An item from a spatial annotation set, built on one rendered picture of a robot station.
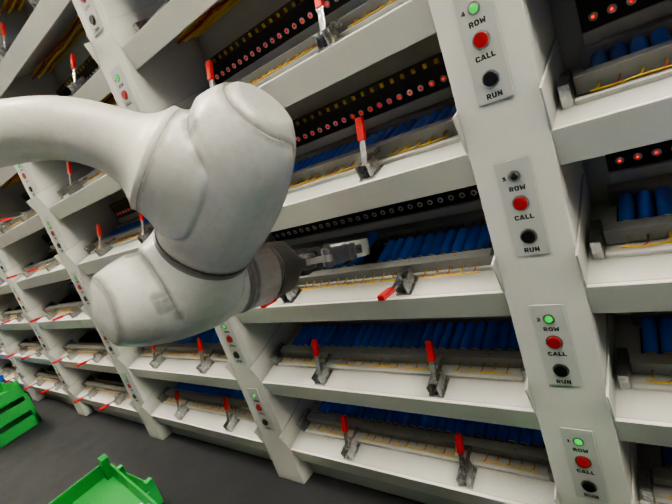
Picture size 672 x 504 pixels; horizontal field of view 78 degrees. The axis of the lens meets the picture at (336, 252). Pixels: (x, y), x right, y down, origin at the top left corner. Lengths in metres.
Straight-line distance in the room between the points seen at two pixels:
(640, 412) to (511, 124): 0.41
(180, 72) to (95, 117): 0.66
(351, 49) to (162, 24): 0.40
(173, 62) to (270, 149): 0.72
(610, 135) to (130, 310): 0.52
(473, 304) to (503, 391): 0.17
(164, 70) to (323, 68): 0.47
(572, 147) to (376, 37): 0.28
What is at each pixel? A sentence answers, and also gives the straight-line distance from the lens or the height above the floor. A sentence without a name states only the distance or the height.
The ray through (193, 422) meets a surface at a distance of 1.48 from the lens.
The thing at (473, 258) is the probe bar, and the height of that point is 0.53.
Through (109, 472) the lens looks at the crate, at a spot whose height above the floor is 0.13.
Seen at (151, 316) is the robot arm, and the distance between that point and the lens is 0.44.
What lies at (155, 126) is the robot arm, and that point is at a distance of 0.38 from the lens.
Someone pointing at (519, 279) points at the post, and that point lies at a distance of 0.59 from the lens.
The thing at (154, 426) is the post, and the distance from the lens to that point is 1.73.
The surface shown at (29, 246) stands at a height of 0.81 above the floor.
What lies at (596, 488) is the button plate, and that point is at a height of 0.18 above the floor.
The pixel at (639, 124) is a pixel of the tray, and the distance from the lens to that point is 0.54.
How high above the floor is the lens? 0.73
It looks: 12 degrees down
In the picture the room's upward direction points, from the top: 19 degrees counter-clockwise
